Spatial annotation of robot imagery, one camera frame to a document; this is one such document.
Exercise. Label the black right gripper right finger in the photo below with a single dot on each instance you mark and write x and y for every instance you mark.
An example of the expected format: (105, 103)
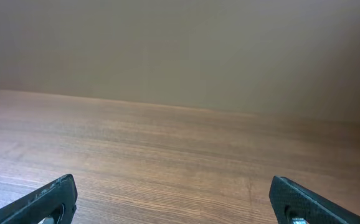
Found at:
(293, 203)

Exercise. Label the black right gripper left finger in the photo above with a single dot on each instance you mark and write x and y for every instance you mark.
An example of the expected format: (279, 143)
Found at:
(55, 202)

